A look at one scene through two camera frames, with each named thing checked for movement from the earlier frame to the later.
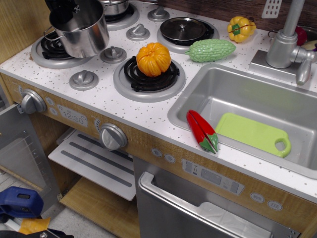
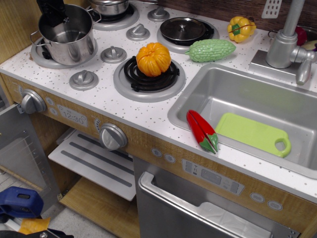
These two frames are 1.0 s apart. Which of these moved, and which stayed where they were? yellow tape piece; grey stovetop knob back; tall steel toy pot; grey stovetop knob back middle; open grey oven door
Moved: tall steel toy pot
Stayed: grey stovetop knob back; grey stovetop knob back middle; yellow tape piece; open grey oven door
